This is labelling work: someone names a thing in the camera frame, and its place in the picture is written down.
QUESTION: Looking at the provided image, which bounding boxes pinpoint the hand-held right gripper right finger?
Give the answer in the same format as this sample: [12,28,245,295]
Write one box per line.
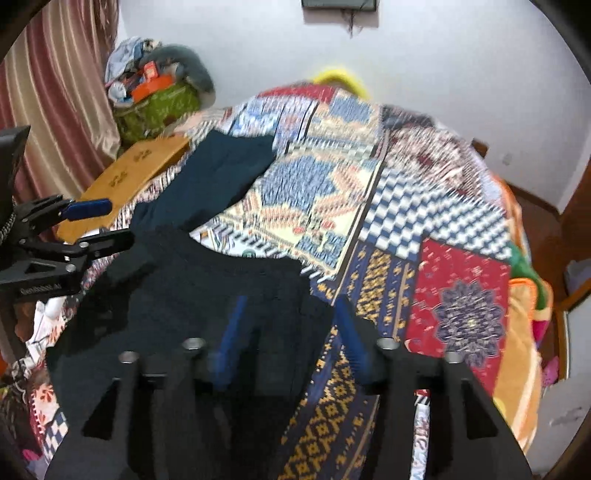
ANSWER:
[333,294,533,480]

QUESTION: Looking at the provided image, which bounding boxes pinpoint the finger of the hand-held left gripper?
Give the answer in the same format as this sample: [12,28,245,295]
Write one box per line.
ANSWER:
[20,228,136,269]
[17,194,114,228]

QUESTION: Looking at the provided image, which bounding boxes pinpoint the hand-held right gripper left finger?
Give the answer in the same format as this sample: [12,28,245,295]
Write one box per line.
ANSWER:
[45,294,279,480]

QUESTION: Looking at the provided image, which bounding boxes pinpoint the black pants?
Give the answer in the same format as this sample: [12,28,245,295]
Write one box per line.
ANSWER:
[45,227,334,480]

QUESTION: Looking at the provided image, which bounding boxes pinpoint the wooden lap desk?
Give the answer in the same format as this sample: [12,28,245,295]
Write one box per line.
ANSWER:
[54,133,191,244]

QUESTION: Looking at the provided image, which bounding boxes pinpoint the green patterned storage bag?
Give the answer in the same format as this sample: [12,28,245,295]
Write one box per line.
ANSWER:
[112,82,202,145]

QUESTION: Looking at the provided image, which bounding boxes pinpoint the striped red gold curtain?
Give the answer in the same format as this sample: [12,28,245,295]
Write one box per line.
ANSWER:
[0,0,124,246]

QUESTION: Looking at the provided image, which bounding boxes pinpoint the dark teal folded garment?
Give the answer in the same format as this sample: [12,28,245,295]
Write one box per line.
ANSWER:
[130,130,279,233]

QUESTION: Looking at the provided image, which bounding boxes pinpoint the orange box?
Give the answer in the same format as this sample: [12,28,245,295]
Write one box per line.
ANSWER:
[130,73,175,103]

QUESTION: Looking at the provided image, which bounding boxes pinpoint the patchwork printed blanket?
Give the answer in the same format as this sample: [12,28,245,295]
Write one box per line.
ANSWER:
[18,80,555,480]

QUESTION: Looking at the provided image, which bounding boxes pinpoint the pile of light clothes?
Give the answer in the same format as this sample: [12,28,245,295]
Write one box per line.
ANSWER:
[104,36,163,85]

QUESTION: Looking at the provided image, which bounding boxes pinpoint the orange fleece blanket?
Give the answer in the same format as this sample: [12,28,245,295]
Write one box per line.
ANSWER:
[488,174,556,454]

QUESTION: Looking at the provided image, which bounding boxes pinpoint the pink plastic item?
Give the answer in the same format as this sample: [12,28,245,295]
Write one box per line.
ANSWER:
[542,354,560,389]

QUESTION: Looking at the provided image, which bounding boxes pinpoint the yellow foam tube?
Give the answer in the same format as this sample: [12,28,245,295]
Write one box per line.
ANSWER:
[311,66,371,99]

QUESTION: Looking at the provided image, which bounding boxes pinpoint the small black wall monitor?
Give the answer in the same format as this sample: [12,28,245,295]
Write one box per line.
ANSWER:
[300,0,380,11]

